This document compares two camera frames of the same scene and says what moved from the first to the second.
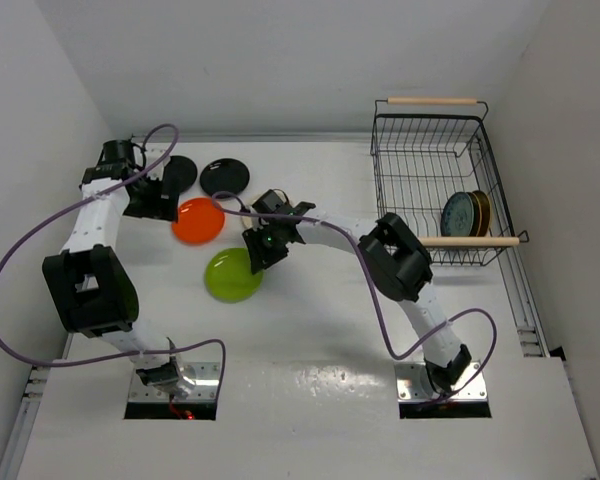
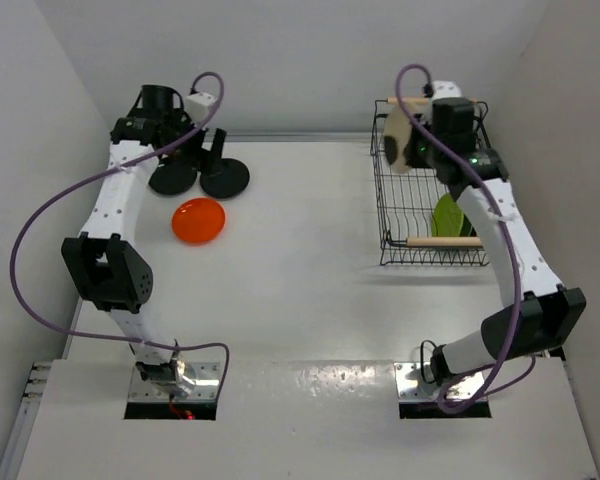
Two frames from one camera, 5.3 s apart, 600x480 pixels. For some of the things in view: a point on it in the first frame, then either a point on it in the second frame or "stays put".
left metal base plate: [204, 375] stays put
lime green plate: [229, 278] → [448, 217]
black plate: [224, 175] stays put
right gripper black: [263, 256] → [411, 156]
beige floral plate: [254, 223] → [398, 129]
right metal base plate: [409, 388] stays put
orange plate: [200, 222] stays put
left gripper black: [153, 210] → [199, 158]
